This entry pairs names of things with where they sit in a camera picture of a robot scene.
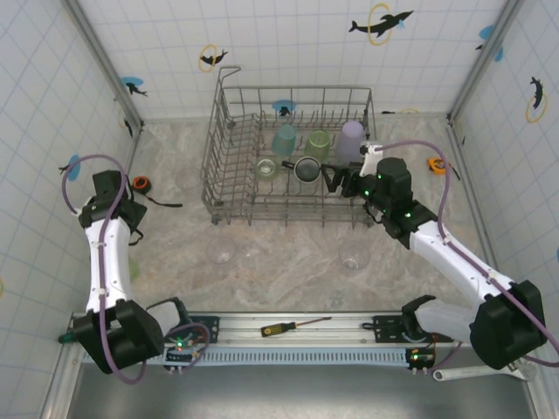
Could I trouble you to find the aluminium mounting rail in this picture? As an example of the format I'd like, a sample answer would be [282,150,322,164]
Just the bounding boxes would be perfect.
[67,310,542,350]

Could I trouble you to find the slotted pale cable duct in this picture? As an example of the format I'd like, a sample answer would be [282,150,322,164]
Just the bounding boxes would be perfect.
[80,347,414,367]

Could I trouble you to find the grey wire dish rack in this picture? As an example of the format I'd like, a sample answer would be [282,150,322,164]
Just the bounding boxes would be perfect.
[200,65,384,228]

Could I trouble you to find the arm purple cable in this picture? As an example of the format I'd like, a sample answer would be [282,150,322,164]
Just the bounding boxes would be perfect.
[63,155,211,385]
[374,140,559,374]

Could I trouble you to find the aluminium frame post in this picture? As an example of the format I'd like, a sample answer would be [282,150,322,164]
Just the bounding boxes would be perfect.
[64,0,145,132]
[447,0,525,123]

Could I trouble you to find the purple plastic tumbler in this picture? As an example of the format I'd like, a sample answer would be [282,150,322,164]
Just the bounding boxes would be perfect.
[335,120,365,161]

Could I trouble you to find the small dolphin ring wall decal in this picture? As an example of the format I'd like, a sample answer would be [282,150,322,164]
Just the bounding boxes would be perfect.
[198,43,230,72]

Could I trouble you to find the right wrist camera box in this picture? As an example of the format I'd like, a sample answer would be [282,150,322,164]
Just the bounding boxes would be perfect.
[358,141,382,176]

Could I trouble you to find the yellow black screwdriver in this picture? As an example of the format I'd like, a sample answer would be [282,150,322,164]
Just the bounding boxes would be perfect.
[260,317,334,338]

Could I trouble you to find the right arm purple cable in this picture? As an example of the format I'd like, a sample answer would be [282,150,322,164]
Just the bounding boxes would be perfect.
[374,140,559,374]

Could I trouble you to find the large dolphin ring wall decal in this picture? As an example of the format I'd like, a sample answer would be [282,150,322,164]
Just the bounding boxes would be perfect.
[348,3,415,47]

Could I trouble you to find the steel sheet panel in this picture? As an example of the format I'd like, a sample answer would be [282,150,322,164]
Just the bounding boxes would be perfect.
[72,364,536,419]

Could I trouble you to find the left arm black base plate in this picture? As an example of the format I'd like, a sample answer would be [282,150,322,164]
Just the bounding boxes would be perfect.
[185,313,222,346]

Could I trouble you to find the yellow orange tape measure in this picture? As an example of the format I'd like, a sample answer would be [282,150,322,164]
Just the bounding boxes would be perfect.
[426,156,460,181]

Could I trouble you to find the teal textured plastic tumbler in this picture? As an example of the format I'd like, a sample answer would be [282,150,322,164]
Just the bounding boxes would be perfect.
[270,123,297,158]

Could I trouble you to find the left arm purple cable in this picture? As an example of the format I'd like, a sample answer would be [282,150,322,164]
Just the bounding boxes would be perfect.
[63,155,211,385]

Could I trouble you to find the orange black tape measure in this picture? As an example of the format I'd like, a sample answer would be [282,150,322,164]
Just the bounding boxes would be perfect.
[132,175,183,208]

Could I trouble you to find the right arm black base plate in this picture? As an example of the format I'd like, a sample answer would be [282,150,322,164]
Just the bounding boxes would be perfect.
[373,313,410,344]

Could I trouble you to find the black metal mug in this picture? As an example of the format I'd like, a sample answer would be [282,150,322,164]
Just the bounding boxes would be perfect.
[281,155,322,184]

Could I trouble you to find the blue disc fish decal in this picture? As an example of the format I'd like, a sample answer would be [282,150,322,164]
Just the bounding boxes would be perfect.
[58,155,83,182]
[121,76,148,98]

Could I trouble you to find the silver adjustable wrench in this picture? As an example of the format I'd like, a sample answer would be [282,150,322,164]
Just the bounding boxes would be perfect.
[431,360,537,383]

